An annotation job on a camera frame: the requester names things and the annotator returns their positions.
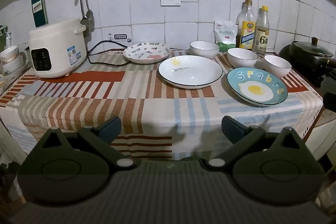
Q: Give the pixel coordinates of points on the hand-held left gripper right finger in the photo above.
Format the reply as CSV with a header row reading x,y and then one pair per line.
x,y
231,127

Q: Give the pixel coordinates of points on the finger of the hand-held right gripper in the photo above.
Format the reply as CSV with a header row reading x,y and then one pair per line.
x,y
330,101

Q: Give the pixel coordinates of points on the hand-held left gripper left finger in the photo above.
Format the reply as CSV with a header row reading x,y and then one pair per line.
x,y
110,127

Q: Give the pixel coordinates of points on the blue plate with egg print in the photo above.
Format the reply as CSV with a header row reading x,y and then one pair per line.
x,y
236,85

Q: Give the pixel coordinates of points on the white ribbed bowl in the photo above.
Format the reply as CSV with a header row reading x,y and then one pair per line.
x,y
204,52
241,60
277,68

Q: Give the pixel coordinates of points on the white plate with sun print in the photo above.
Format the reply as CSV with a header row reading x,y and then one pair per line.
x,y
189,72

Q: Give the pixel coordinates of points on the patterned ceramic plate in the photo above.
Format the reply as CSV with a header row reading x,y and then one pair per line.
x,y
147,54

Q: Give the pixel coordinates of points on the striped tablecloth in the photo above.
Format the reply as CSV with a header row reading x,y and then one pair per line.
x,y
78,103

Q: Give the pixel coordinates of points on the black wok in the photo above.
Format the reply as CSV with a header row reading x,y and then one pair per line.
x,y
302,62

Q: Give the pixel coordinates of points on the glass pot lid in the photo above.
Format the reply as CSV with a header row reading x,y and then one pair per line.
x,y
309,47

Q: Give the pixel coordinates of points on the white and green salt bag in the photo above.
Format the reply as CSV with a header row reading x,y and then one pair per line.
x,y
224,35

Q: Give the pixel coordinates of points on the vinegar bottle yellow cap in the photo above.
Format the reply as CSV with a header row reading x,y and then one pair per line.
x,y
262,39

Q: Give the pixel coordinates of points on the white rice cooker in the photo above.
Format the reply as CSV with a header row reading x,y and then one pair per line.
x,y
57,48

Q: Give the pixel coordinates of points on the cooking wine bottle yellow label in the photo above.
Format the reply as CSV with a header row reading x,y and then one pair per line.
x,y
248,33

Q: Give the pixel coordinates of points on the dish tray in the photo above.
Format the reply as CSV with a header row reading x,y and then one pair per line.
x,y
14,75

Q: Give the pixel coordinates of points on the clear glass bottle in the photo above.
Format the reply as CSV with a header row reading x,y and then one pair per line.
x,y
239,18

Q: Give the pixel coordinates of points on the metal ladle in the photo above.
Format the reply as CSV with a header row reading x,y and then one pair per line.
x,y
90,18

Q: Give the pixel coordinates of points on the metal cup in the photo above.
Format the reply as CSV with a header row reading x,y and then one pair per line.
x,y
27,53

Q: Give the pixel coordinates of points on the small patterned bowl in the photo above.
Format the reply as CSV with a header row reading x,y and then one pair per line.
x,y
9,52
11,64

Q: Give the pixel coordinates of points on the small spray bottle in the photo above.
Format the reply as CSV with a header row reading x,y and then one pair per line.
x,y
9,40

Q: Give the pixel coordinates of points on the green container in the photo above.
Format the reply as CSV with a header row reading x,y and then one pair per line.
x,y
2,39

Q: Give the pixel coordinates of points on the blue and green grater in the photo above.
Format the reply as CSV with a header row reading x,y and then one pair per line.
x,y
38,7

